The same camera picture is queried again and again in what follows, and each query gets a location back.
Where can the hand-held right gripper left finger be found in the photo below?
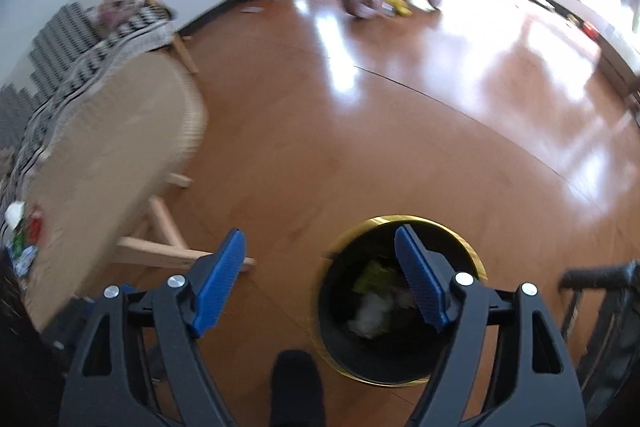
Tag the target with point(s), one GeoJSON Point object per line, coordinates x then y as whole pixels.
{"type": "Point", "coordinates": [220, 282]}

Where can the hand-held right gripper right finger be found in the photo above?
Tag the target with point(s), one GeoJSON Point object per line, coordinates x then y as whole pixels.
{"type": "Point", "coordinates": [422, 279]}

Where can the black bin with gold rim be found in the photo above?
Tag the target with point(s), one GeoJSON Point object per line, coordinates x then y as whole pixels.
{"type": "Point", "coordinates": [345, 257]}

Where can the green snack packet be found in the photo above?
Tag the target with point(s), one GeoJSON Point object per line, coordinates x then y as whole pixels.
{"type": "Point", "coordinates": [372, 277]}

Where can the white crumpled tissue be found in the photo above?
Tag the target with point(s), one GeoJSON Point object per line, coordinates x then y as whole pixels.
{"type": "Point", "coordinates": [370, 314]}

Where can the light wooden table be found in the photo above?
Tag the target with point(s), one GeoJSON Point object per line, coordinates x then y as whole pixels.
{"type": "Point", "coordinates": [100, 147]}

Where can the black chair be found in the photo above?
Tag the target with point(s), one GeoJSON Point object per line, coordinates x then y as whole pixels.
{"type": "Point", "coordinates": [607, 307]}

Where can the red wrapper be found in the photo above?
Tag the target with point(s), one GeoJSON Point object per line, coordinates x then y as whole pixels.
{"type": "Point", "coordinates": [35, 224]}

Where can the blue white packet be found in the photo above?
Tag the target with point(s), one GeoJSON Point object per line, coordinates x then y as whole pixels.
{"type": "Point", "coordinates": [24, 259]}

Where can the white crumpled paper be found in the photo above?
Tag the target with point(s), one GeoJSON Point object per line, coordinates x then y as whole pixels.
{"type": "Point", "coordinates": [15, 213]}

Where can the black white checked blanket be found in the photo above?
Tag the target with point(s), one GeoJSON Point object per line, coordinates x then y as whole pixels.
{"type": "Point", "coordinates": [65, 77]}

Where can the small card on floor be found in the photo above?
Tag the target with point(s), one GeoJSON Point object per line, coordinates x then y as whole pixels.
{"type": "Point", "coordinates": [251, 10]}

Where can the yellow toy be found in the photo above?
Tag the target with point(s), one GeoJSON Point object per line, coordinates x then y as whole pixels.
{"type": "Point", "coordinates": [397, 6]}

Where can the small red toy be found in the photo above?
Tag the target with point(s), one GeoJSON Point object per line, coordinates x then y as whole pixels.
{"type": "Point", "coordinates": [589, 29]}

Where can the wooden sofa frame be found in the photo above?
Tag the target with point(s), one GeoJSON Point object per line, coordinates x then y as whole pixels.
{"type": "Point", "coordinates": [184, 52]}

